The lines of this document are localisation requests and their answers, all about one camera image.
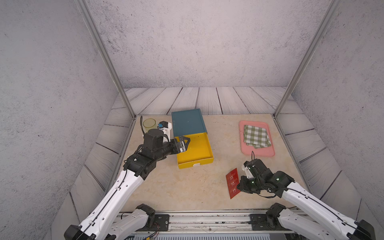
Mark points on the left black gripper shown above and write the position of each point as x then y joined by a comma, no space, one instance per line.
182,147

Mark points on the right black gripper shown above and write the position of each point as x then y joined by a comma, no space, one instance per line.
242,186

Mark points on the yellow top drawer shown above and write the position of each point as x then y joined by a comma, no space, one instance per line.
199,152

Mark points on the red postcards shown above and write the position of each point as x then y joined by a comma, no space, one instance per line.
233,180

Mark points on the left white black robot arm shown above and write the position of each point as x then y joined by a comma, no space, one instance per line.
100,224

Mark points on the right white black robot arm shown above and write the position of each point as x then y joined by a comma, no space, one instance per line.
325,223

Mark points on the teal drawer cabinet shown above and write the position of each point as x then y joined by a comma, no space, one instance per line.
188,122

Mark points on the pink plastic tray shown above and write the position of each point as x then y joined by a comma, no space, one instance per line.
248,150

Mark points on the green translucent plastic cup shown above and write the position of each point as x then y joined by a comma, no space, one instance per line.
149,124

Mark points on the green checkered cloth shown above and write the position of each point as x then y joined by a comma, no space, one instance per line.
256,137

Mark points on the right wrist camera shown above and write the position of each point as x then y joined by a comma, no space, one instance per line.
247,172

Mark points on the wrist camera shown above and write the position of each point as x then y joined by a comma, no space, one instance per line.
166,128
247,172

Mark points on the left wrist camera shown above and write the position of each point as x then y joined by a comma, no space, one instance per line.
166,128

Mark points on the aluminium front rail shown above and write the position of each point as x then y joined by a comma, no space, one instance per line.
212,223

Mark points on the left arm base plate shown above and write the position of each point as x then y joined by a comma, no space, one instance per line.
159,223

